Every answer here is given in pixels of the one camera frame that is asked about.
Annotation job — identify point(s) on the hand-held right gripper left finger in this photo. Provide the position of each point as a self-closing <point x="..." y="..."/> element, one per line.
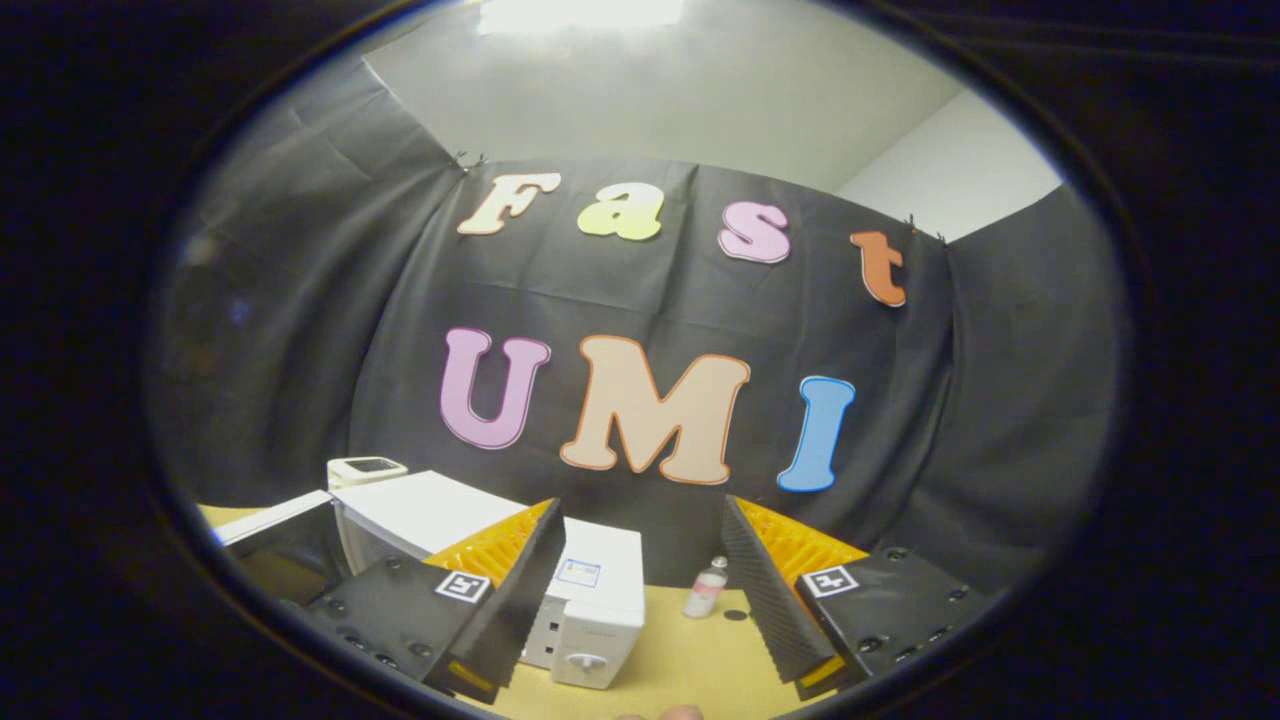
<point x="520" y="600"/>

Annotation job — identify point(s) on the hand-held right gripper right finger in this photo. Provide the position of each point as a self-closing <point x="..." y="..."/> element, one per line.
<point x="765" y="600"/>

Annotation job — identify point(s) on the black backdrop cloth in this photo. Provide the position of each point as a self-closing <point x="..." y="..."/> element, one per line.
<point x="950" y="400"/>

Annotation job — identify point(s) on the white toaster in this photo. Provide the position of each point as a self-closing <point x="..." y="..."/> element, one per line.
<point x="365" y="475"/>

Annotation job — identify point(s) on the white microwave oven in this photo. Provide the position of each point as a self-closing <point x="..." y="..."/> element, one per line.
<point x="600" y="600"/>

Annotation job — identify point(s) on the small pink bottle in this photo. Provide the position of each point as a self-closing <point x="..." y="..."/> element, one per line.
<point x="705" y="595"/>

